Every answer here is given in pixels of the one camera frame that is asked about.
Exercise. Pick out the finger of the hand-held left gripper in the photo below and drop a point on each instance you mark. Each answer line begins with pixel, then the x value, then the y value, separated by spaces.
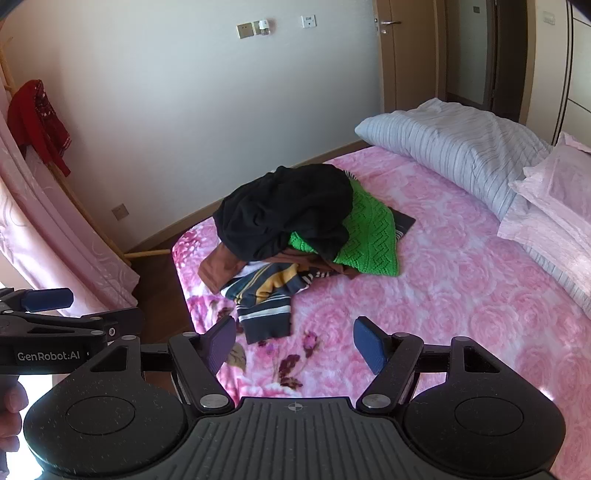
pixel 124 323
pixel 46 299

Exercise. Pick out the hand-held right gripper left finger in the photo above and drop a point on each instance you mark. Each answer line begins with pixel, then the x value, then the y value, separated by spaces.
pixel 219 344

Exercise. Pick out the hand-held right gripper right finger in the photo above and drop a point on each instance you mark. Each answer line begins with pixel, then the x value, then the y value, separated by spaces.
pixel 369 344

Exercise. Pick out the navy yellow striped garment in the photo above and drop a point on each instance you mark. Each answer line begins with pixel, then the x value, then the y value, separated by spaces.
pixel 265 304

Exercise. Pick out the black garment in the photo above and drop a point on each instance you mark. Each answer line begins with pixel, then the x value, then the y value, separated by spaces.
pixel 281 207

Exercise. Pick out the person's left hand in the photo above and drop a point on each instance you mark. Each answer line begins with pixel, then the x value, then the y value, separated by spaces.
pixel 11 399

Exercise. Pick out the pink curtain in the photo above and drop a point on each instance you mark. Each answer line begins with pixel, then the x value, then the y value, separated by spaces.
pixel 46 240

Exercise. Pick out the brown garment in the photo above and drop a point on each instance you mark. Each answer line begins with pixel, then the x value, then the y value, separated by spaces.
pixel 219 272

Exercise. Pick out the pink floral blanket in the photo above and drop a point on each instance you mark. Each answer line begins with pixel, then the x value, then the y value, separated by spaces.
pixel 438 300

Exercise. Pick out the green knitted sweater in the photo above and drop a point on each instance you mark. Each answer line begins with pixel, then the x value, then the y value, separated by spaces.
pixel 369 240

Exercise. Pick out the dark cloth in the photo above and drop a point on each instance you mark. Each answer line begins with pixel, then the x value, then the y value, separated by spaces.
pixel 402 224

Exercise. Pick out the red garment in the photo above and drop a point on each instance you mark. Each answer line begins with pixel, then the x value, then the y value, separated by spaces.
pixel 34 120

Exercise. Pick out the pink pillow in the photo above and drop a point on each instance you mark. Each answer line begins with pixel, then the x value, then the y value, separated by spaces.
pixel 540 230
pixel 565 170

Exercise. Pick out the grey striped pillow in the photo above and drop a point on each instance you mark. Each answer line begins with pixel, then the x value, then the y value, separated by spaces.
pixel 457 147

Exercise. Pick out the wooden door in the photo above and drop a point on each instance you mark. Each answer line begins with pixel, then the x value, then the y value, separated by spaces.
pixel 411 60

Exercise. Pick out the wardrobe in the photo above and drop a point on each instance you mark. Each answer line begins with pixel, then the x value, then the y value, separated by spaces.
pixel 575 69

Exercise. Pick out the beige wall outlet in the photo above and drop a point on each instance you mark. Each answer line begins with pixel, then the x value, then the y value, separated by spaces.
pixel 120 212

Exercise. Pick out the beige wall switch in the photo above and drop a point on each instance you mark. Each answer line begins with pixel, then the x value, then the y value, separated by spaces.
pixel 245 30

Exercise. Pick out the white wall device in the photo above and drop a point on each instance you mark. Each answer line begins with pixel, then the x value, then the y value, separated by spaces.
pixel 263 26

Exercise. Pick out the white wall outlet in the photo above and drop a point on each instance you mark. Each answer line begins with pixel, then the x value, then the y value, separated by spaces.
pixel 309 21

